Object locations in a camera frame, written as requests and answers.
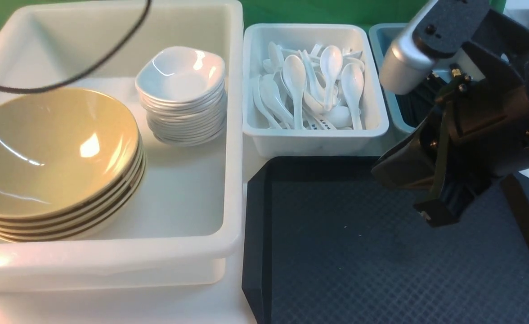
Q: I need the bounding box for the bundle of black chopsticks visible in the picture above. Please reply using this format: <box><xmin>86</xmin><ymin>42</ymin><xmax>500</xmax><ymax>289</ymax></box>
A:
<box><xmin>396</xmin><ymin>64</ymin><xmax>462</xmax><ymax>128</ymax></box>

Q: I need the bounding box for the blue-grey chopstick bin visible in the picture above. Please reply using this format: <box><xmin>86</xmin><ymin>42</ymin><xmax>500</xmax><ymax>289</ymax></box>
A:
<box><xmin>369</xmin><ymin>23</ymin><xmax>485</xmax><ymax>135</ymax></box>

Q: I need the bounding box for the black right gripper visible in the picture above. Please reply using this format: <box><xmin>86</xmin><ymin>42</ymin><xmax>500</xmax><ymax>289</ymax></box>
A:
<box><xmin>371</xmin><ymin>9</ymin><xmax>529</xmax><ymax>227</ymax></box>

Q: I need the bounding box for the black camera cable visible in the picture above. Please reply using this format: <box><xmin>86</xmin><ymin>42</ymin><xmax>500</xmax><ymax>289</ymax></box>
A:
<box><xmin>0</xmin><ymin>0</ymin><xmax>152</xmax><ymax>94</ymax></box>

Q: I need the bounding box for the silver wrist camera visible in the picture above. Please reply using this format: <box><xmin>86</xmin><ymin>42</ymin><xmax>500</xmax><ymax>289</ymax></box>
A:
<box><xmin>386</xmin><ymin>0</ymin><xmax>491</xmax><ymax>95</ymax></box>

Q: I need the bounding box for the white spoon bin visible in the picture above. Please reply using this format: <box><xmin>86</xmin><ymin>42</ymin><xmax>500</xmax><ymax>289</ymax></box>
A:
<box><xmin>242</xmin><ymin>24</ymin><xmax>390</xmax><ymax>158</ymax></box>

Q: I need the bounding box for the pile of white spoons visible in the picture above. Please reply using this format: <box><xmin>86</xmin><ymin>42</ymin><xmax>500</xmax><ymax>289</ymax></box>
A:
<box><xmin>249</xmin><ymin>41</ymin><xmax>365</xmax><ymax>131</ymax></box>

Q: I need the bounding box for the yellow noodle bowl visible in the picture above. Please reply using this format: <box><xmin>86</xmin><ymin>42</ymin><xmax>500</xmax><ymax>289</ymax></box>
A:
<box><xmin>0</xmin><ymin>88</ymin><xmax>140</xmax><ymax>219</ymax></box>

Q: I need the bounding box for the stack of white dishes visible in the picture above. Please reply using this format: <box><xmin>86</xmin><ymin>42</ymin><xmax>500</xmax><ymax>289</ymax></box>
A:
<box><xmin>134</xmin><ymin>46</ymin><xmax>228</xmax><ymax>146</ymax></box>

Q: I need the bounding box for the black serving tray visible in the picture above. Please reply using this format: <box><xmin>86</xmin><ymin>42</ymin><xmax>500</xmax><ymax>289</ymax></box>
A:
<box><xmin>242</xmin><ymin>157</ymin><xmax>529</xmax><ymax>324</ymax></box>

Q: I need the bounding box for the stack of yellow bowls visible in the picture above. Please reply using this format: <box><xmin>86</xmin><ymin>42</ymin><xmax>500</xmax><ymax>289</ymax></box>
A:
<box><xmin>0</xmin><ymin>139</ymin><xmax>147</xmax><ymax>243</ymax></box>

